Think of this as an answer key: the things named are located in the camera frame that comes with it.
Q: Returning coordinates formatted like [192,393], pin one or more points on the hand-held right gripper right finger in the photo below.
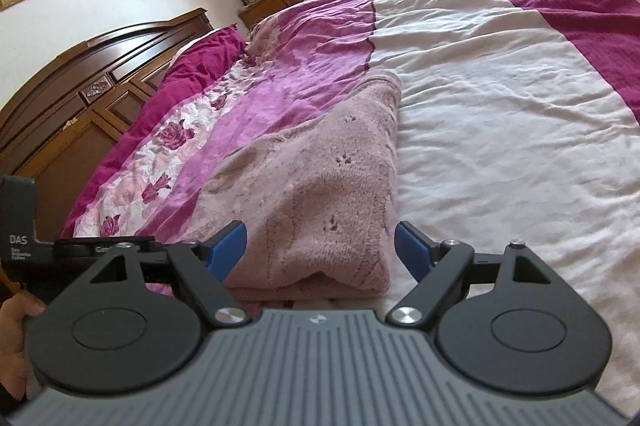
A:
[411,251]

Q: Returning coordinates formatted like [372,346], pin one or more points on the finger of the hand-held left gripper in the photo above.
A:
[90,248]

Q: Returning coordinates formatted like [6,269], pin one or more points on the pink knit cardigan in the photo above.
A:
[320,186]

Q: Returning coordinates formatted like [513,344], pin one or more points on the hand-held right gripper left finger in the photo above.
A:
[227,253]

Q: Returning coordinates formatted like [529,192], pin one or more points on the magenta floral striped bedspread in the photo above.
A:
[500,105]

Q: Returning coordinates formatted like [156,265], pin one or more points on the wooden headboard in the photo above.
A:
[65,105]

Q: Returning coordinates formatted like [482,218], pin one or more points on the person's left hand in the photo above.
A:
[15,326]

